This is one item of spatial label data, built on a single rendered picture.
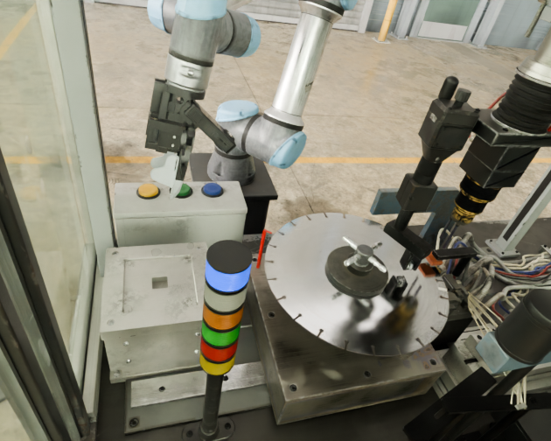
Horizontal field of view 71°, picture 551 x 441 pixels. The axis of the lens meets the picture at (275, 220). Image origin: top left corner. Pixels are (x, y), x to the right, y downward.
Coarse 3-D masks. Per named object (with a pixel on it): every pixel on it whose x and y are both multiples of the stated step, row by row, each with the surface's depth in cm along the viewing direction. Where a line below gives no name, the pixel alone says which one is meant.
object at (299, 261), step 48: (288, 240) 72; (336, 240) 75; (384, 240) 77; (288, 288) 63; (336, 288) 65; (384, 288) 67; (432, 288) 69; (336, 336) 58; (384, 336) 59; (432, 336) 61
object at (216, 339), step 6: (204, 324) 43; (240, 324) 43; (204, 330) 44; (210, 330) 42; (234, 330) 43; (204, 336) 44; (210, 336) 43; (216, 336) 43; (222, 336) 43; (228, 336) 43; (234, 336) 44; (210, 342) 44; (216, 342) 44; (222, 342) 44; (228, 342) 44
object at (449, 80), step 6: (450, 78) 55; (456, 78) 55; (444, 84) 56; (450, 84) 55; (456, 84) 55; (444, 90) 56; (450, 90) 55; (438, 96) 57; (444, 96) 56; (450, 96) 56
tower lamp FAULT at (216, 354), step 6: (204, 342) 45; (234, 342) 45; (204, 348) 46; (210, 348) 45; (216, 348) 44; (222, 348) 44; (228, 348) 45; (234, 348) 46; (204, 354) 46; (210, 354) 45; (216, 354) 45; (222, 354) 45; (228, 354) 46; (210, 360) 46; (216, 360) 46; (222, 360) 46
